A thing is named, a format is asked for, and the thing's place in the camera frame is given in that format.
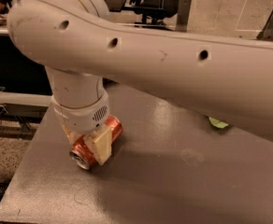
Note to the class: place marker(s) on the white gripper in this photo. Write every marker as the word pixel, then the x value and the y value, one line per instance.
pixel 81 118

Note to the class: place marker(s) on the green snack bag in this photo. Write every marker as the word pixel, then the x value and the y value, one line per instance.
pixel 218 123

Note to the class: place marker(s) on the middle metal bracket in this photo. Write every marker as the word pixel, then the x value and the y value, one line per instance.
pixel 183 15

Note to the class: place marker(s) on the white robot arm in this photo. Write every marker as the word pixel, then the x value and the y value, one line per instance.
pixel 225 78

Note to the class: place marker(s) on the black office chair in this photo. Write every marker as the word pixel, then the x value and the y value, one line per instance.
pixel 153 12

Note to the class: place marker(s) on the red coke can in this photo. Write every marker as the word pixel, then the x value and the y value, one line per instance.
pixel 82 155

